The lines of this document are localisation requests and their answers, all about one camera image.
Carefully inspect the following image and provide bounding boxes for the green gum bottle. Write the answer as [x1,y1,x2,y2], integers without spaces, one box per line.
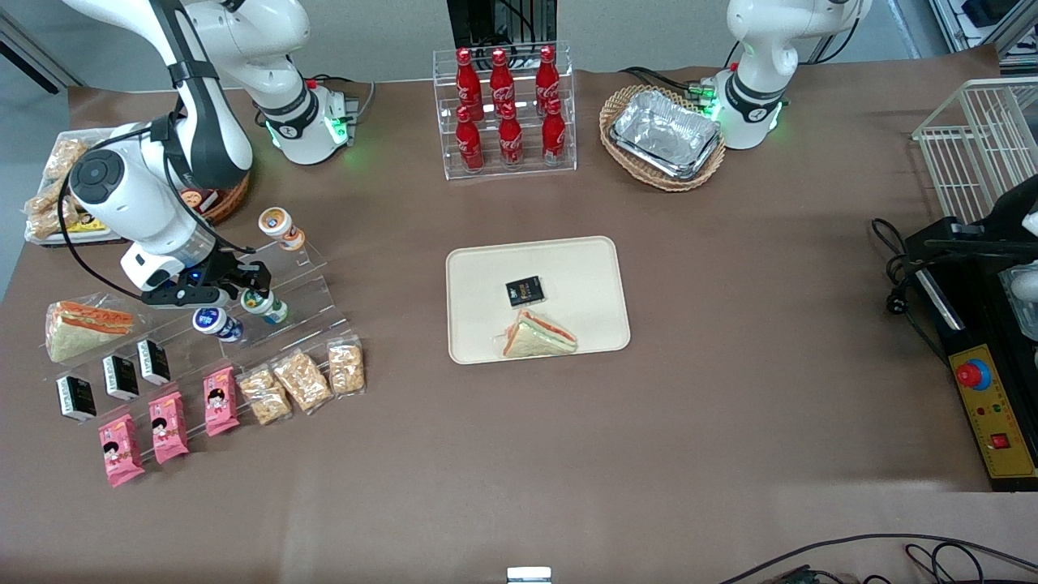
[241,289,290,324]

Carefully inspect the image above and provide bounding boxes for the clear bag of nuts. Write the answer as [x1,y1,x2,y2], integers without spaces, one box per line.
[237,363,294,426]
[271,349,334,415]
[326,335,366,398]

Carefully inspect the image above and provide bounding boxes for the black base cables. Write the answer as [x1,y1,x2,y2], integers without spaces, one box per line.
[620,67,716,100]

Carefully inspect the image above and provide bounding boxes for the pink snack pack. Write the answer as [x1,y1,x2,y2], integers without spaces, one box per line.
[98,414,146,487]
[203,366,241,437]
[148,391,190,465]

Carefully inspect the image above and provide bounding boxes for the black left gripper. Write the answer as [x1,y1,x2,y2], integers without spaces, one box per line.
[984,174,1038,242]

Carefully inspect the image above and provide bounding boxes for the black power cable with plug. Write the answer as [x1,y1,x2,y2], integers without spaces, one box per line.
[870,217,950,366]

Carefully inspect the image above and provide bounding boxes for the black control box, red button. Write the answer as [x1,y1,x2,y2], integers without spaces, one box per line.
[904,215,1038,493]

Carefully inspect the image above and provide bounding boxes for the orange gum bottle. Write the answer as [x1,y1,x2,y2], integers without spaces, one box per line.
[258,206,307,251]

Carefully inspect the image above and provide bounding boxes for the white snack tray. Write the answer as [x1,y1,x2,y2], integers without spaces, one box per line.
[24,128,124,246]

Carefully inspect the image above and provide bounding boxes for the aluminium frame rack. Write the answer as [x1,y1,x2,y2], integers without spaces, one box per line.
[929,0,1038,58]

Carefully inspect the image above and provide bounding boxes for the stacked aluminium foil trays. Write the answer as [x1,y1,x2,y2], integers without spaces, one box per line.
[610,89,724,181]

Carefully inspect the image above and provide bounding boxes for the clear acrylic bottle rack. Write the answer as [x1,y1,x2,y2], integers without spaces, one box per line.
[432,41,578,181]

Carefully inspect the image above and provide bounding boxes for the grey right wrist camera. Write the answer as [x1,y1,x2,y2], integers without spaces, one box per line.
[142,284,232,309]

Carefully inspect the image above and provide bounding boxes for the red cola bottle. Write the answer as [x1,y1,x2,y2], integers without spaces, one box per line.
[540,97,568,163]
[534,45,562,114]
[454,105,486,174]
[454,47,485,122]
[496,101,525,169]
[488,48,517,118]

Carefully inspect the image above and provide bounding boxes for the beige plastic tray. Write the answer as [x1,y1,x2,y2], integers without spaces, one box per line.
[445,236,632,366]

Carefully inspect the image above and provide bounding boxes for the light wicker basket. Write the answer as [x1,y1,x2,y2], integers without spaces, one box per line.
[598,84,727,193]

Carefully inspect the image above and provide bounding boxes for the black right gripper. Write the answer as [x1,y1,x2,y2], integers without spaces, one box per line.
[174,250,272,294]

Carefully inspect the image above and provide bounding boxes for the dark metal frame bar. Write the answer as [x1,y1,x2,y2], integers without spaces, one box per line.
[0,12,82,95]

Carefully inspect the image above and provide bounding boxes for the grey base cable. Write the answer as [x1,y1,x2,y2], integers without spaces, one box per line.
[312,75,376,124]

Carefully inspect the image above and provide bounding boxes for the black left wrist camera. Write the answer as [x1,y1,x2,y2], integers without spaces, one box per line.
[924,238,1038,260]

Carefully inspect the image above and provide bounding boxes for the wrapped triangle sandwich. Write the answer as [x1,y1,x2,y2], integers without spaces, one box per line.
[495,308,579,359]
[45,300,135,363]

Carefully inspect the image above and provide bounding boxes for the small black snack box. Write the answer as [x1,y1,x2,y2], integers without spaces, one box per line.
[55,375,97,423]
[505,276,546,308]
[102,354,140,402]
[136,338,172,386]

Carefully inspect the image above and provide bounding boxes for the white wire basket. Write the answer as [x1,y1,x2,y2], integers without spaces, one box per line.
[911,77,1038,224]

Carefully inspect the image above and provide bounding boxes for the clear acrylic stepped stand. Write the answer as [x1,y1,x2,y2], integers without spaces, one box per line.
[49,239,362,455]

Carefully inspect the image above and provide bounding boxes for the black equipment cabinet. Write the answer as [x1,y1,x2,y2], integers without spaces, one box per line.
[446,0,559,49]

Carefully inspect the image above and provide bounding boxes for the black floor cables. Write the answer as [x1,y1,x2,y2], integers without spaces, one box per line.
[718,533,1038,584]

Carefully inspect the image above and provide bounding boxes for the blue gum bottle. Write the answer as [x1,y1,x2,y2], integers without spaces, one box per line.
[192,307,243,342]

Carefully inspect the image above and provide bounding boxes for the brown wicker snack basket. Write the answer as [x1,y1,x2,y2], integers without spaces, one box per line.
[182,172,251,226]

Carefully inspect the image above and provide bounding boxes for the clear bag of biscuits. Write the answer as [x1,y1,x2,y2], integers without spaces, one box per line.
[24,180,82,240]
[45,138,88,181]

